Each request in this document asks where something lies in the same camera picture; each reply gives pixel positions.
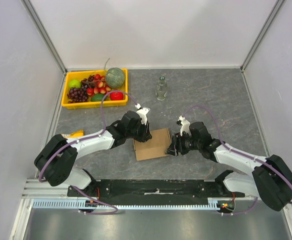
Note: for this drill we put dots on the red tomato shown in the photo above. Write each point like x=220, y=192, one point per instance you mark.
x=116, y=95

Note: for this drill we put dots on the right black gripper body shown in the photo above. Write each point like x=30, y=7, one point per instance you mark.
x=178, y=145

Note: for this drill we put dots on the dark purple grape bunch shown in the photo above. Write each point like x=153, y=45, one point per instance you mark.
x=77, y=95

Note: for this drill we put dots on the yellow snack packet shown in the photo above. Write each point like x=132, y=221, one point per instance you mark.
x=75, y=134

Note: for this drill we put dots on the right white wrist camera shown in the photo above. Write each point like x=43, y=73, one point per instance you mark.
x=184, y=125

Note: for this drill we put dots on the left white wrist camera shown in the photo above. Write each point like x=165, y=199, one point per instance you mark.
x=142, y=112

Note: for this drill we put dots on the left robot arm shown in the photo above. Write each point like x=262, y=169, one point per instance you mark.
x=57, y=159

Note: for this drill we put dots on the yellow plastic bin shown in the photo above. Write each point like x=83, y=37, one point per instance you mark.
x=106, y=102

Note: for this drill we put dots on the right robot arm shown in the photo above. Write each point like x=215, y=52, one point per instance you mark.
x=267, y=178

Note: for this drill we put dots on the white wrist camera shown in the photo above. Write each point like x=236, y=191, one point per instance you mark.
x=142, y=112
x=184, y=125

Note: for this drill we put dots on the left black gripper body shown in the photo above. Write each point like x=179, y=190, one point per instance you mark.
x=140, y=133

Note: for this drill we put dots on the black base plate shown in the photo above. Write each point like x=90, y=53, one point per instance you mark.
x=158, y=191

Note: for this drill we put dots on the green avocado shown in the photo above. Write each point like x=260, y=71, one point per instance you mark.
x=97, y=97

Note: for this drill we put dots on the clear glass bottle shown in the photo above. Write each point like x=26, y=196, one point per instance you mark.
x=161, y=88

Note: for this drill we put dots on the green netted melon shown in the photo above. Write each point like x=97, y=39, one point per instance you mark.
x=115, y=77

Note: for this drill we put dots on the brown cardboard box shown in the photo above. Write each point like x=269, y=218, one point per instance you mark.
x=155, y=147

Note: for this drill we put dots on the red cherry bunch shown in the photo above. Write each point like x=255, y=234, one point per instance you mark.
x=95, y=84

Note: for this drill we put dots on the green apple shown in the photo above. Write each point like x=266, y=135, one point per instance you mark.
x=74, y=83

